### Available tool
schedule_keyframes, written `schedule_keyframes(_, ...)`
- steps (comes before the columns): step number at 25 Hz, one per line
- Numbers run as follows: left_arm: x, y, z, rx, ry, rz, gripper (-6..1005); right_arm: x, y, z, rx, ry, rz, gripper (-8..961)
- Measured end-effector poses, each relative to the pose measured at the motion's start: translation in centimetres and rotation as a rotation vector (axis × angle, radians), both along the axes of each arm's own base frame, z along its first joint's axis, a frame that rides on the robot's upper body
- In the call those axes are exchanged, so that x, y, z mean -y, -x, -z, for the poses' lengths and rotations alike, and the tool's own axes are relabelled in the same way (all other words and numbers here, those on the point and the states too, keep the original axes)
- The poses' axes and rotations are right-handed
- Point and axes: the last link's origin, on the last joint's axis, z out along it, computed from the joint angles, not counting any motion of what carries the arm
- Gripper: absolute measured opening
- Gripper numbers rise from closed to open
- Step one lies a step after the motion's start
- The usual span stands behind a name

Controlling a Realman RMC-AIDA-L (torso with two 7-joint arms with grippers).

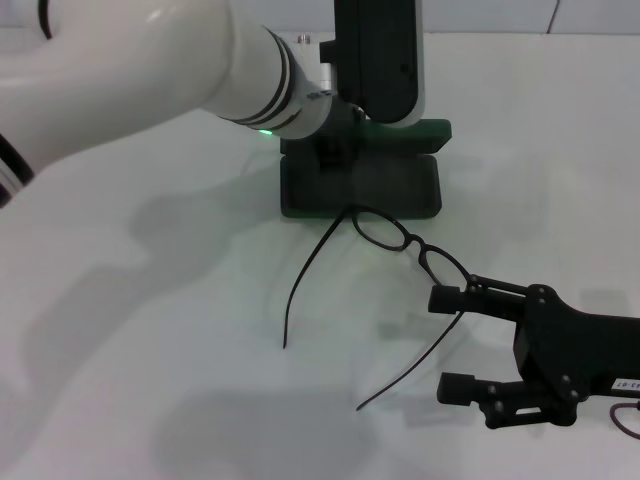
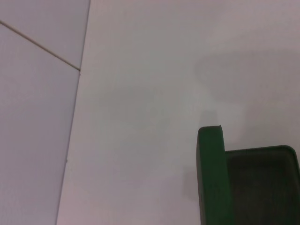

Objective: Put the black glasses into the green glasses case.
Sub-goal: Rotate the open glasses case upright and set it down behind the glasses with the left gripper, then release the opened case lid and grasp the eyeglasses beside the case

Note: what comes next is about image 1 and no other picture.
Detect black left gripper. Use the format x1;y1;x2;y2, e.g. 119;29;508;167
299;102;370;171

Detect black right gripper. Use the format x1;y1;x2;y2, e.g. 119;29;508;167
428;273;640;431

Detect green glasses case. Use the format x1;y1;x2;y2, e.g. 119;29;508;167
278;118;454;221

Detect dark right gripper cable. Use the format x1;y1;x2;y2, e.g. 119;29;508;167
610;399;640;437

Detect black thin-framed glasses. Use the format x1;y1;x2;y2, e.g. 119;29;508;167
281;202;474;412

